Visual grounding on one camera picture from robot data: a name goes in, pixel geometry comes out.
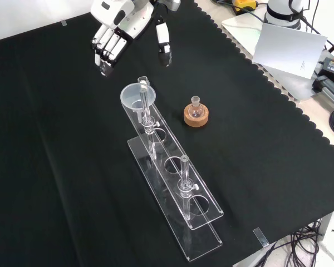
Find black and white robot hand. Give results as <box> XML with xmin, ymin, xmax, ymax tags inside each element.
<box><xmin>90</xmin><ymin>0</ymin><xmax>182</xmax><ymax>77</ymax></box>

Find clear plastic funnel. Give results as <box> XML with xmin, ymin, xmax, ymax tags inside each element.
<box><xmin>120</xmin><ymin>82</ymin><xmax>157</xmax><ymax>122</ymax></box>

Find clear acrylic funnel stand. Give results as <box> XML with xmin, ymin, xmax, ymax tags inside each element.
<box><xmin>121</xmin><ymin>86</ymin><xmax>224</xmax><ymax>263</ymax></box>

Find small round-bottom glass flask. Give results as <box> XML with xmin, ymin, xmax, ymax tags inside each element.
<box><xmin>189</xmin><ymin>96</ymin><xmax>205</xmax><ymax>118</ymax></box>

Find yellow stop button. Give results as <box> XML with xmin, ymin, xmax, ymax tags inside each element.
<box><xmin>233</xmin><ymin>0</ymin><xmax>258</xmax><ymax>16</ymax></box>

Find black table cloth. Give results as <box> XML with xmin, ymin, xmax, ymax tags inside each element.
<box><xmin>0</xmin><ymin>0</ymin><xmax>334</xmax><ymax>267</ymax></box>

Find pale white board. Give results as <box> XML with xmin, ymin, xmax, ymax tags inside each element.
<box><xmin>251</xmin><ymin>23</ymin><xmax>328</xmax><ymax>82</ymax></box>

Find round cork ring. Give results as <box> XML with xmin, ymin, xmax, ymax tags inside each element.
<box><xmin>183</xmin><ymin>102</ymin><xmax>210</xmax><ymax>128</ymax></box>

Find grey metal base plate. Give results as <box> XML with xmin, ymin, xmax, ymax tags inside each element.
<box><xmin>220</xmin><ymin>11</ymin><xmax>321</xmax><ymax>102</ymax></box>

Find black clamp handle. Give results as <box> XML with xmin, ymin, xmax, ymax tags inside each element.
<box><xmin>312</xmin><ymin>75</ymin><xmax>334</xmax><ymax>107</ymax></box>

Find loose black floor cables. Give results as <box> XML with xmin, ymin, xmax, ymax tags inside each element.
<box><xmin>260</xmin><ymin>207</ymin><xmax>334</xmax><ymax>267</ymax></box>

